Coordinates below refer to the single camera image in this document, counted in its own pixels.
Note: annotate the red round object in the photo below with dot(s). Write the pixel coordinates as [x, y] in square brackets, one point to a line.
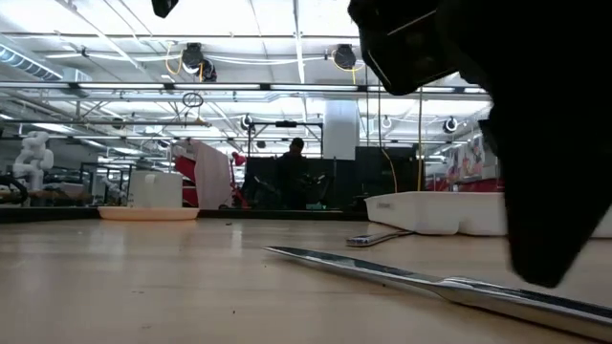
[239, 159]

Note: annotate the silver ventilation duct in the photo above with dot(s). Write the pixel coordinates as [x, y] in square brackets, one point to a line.
[24, 62]

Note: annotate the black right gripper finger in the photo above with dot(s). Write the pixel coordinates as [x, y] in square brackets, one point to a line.
[550, 200]
[401, 48]

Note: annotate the red tilted bin shelf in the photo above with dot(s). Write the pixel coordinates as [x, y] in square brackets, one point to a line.
[184, 167]

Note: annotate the long overhead light bar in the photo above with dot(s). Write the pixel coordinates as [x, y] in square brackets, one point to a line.
[119, 86]

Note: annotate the white plastic cutlery tray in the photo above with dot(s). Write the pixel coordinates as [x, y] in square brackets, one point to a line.
[430, 210]

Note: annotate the person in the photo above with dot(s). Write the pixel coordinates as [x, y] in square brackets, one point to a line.
[291, 177]

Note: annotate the peach ceramic saucer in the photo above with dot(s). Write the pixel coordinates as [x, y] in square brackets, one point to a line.
[148, 213]

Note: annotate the silver table knife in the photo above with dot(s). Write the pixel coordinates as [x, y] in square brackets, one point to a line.
[370, 239]
[502, 298]

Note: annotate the black equipment cabinet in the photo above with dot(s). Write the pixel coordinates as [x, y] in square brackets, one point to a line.
[382, 172]

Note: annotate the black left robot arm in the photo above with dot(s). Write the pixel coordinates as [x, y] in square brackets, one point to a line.
[162, 7]

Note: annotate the black background rig frame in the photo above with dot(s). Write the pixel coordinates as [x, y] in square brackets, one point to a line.
[82, 184]

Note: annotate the white draped cover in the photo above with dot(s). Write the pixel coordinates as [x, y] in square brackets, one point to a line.
[212, 172]

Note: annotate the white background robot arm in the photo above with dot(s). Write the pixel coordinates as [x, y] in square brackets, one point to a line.
[33, 157]

